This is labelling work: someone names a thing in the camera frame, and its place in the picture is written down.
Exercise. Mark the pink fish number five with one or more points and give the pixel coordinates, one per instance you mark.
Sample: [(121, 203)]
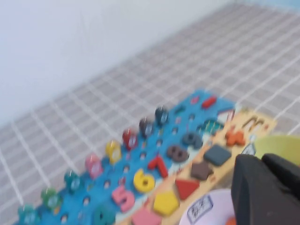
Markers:
[(93, 166)]

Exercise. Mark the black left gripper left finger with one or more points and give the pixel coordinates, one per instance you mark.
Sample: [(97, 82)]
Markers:
[(257, 199)]

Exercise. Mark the red number seven piece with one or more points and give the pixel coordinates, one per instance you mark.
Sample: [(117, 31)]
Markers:
[(160, 165)]

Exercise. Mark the teal fish number two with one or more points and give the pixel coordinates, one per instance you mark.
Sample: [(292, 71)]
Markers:
[(28, 215)]

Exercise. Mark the pink square piece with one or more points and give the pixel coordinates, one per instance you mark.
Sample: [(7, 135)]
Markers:
[(146, 218)]

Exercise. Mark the slate rounded square piece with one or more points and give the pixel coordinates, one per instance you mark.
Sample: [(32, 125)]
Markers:
[(217, 155)]

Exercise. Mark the yellow fish piece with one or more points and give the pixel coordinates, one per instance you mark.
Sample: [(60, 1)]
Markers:
[(113, 152)]

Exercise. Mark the green fish number three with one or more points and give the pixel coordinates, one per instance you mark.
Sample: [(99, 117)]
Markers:
[(51, 198)]

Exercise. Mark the orange wooden piece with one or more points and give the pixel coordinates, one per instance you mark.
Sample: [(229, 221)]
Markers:
[(230, 221)]

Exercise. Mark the dark purple fish piece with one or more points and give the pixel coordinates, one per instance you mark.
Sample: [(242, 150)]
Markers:
[(146, 127)]

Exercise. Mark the grey checked tablecloth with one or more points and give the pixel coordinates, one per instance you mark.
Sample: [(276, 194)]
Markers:
[(211, 58)]

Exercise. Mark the slate number nine piece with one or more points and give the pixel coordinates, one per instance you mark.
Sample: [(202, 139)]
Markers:
[(187, 139)]

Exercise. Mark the dark teal fish piece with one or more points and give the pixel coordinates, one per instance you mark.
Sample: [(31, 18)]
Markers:
[(162, 116)]

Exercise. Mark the red triangle piece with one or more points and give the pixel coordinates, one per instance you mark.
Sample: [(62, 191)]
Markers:
[(186, 188)]

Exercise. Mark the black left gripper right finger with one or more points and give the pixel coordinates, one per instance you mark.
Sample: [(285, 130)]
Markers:
[(286, 174)]

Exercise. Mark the yellow-green bowl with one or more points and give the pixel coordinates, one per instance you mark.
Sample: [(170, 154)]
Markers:
[(276, 145)]

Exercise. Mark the teal number ten piece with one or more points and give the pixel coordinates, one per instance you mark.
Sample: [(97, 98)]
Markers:
[(211, 126)]

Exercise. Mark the yellow number six piece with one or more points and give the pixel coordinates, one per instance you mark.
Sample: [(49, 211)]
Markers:
[(140, 185)]

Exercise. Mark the orange cross piece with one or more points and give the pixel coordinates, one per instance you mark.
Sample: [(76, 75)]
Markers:
[(235, 138)]

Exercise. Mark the colourful wooden puzzle board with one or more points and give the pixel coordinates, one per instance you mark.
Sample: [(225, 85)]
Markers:
[(215, 139)]

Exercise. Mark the dark brown number eight piece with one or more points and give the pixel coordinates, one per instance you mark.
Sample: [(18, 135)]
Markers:
[(171, 153)]

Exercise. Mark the teal number four piece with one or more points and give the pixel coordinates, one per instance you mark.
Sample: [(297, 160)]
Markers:
[(104, 215)]

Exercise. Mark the yellow pentagon piece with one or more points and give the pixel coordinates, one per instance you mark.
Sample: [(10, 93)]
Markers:
[(166, 204)]

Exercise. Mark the pink number five piece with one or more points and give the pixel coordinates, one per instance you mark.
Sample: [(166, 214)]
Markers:
[(123, 198)]

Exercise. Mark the teal fish number four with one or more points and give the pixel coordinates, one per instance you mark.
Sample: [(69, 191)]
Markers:
[(72, 181)]

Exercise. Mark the red bar piece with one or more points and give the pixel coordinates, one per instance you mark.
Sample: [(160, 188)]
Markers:
[(208, 102)]

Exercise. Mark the red fish piece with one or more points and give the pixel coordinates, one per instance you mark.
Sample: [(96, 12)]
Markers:
[(130, 139)]

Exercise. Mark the pink bowl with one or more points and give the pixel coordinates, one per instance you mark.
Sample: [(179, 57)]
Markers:
[(206, 208)]

